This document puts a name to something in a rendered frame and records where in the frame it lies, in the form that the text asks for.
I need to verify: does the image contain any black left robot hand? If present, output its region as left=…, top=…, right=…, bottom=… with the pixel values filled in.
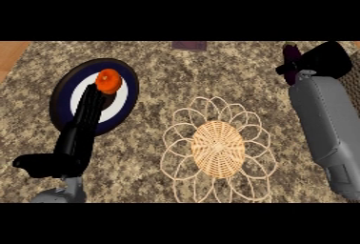
left=11, top=84, right=112, bottom=179

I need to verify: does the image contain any wicker basket with looped rim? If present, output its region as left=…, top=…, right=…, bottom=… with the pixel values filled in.
left=159, top=95, right=279, bottom=204

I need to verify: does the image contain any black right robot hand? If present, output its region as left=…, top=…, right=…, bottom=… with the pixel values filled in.
left=274, top=41, right=354, bottom=80

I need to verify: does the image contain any blue and white round plate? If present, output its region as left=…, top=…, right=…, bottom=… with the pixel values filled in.
left=47, top=57, right=140, bottom=137

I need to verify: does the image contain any brown woven placemat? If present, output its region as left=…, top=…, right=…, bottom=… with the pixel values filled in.
left=338, top=51, right=360, bottom=119

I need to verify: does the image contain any purple eggplant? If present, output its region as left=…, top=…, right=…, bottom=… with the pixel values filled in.
left=281, top=42, right=304, bottom=86

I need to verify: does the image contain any orange fruit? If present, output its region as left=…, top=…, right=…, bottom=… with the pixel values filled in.
left=94, top=68, right=124, bottom=95

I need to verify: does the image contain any purple flat square object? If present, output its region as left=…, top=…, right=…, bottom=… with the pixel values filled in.
left=169, top=41, right=208, bottom=51

